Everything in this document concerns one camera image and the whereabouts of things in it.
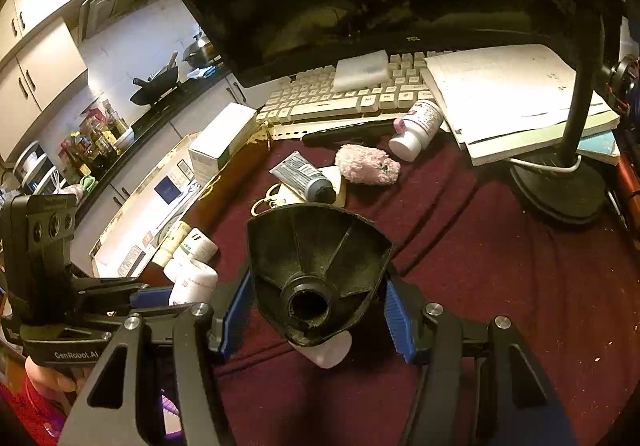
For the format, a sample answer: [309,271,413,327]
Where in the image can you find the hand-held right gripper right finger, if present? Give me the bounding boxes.
[384,273,579,446]

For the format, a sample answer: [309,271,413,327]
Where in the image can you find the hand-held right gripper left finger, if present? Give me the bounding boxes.
[56,267,254,446]

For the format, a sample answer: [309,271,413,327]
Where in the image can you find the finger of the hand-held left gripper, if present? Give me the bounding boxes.
[75,276,177,307]
[76,297,135,323]

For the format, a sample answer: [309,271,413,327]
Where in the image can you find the plain white plastic bottle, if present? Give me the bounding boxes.
[168,257,220,307]

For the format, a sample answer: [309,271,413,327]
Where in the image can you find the small white dropper bottle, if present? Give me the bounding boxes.
[151,220,192,267]

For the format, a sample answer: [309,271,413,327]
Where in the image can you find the cardboard tray box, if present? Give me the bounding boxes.
[88,132,268,279]

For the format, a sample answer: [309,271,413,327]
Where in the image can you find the black plastic nozzle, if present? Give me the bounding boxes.
[245,204,394,347]

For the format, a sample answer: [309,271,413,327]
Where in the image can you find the cream cartoon case with keyring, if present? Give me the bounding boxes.
[251,165,349,217]

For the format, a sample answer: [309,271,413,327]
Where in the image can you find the grey cream tube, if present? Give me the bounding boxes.
[269,151,336,203]

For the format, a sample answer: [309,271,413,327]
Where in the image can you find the pink fuzzy pouch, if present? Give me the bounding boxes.
[333,144,402,189]

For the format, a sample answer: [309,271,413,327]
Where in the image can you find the large white cardboard box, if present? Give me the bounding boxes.
[188,102,259,185]

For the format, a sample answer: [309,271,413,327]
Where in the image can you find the long black pen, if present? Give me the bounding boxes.
[301,119,402,147]

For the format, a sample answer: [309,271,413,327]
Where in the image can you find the white bottle red label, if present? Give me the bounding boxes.
[388,99,447,163]

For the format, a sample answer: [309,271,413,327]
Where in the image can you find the person's left forearm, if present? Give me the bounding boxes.
[0,373,68,446]

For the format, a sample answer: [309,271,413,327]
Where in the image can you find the person's left hand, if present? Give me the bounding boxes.
[24,355,85,396]

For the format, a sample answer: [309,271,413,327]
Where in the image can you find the maroon cloth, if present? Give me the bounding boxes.
[185,126,640,446]

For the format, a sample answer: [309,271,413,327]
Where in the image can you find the white countertop appliance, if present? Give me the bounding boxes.
[12,141,60,195]

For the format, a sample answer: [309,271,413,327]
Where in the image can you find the small dark blue box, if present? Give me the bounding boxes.
[154,177,182,207]

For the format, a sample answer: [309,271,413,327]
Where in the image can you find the group of condiment bottles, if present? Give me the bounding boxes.
[59,100,132,177]

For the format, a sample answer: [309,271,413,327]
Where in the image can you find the black kitchen countertop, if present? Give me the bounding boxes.
[75,60,236,227]

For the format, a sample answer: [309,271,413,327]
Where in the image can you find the lower kitchen cabinets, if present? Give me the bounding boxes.
[65,70,253,251]

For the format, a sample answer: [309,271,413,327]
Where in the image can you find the kitchen cabinets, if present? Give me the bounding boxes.
[65,70,253,251]
[0,0,157,161]

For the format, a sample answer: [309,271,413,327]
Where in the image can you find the black wok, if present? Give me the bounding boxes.
[129,64,182,107]

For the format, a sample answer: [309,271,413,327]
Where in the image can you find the white keyboard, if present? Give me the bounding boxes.
[256,50,441,127]

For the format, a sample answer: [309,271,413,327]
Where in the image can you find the steel pot with lid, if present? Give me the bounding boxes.
[181,28,217,70]

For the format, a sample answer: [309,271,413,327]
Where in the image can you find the upper kitchen cabinets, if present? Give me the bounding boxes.
[0,0,157,161]

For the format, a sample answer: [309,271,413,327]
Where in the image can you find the stack of papers and books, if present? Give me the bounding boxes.
[423,44,622,167]

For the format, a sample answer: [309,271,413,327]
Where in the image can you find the white foam block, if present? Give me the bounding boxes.
[332,49,390,91]

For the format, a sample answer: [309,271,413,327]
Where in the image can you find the red cylindrical pen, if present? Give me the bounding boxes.
[615,157,640,227]

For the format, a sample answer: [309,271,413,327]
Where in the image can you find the teal notebook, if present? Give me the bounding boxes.
[575,130,622,167]

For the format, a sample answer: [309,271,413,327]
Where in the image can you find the range hood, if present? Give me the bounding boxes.
[76,0,167,40]

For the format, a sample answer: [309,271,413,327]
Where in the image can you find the white cable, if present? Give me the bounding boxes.
[504,153,584,175]

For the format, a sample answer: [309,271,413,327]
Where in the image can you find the ring light with black stand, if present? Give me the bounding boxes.
[509,0,632,227]

